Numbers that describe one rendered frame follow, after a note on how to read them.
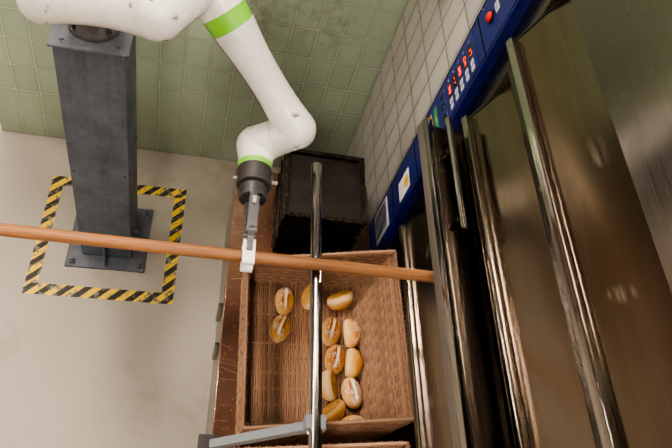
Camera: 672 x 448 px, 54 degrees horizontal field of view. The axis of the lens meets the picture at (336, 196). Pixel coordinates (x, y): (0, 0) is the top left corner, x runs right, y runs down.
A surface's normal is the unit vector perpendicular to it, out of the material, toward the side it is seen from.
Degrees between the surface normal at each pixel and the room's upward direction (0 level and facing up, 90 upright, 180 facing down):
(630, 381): 70
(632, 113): 90
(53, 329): 0
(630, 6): 90
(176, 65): 90
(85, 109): 90
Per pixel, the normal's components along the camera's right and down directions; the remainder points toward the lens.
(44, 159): 0.23, -0.57
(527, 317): -0.83, -0.31
